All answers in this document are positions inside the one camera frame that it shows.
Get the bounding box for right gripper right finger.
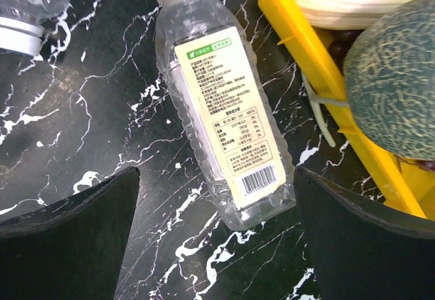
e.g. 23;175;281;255
294;167;434;299

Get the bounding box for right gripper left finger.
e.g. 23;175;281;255
1;167;140;299

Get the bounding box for tea label clear bottle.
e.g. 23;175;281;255
155;0;296;231

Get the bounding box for clear bottle diagonal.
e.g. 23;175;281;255
1;0;70;56

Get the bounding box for yellow plastic tray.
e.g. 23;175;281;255
258;0;434;220

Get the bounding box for black marble mat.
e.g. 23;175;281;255
0;0;385;300

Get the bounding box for green netted melon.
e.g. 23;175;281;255
343;0;434;161

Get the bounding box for dark grape bunch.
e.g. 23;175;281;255
327;29;363;72

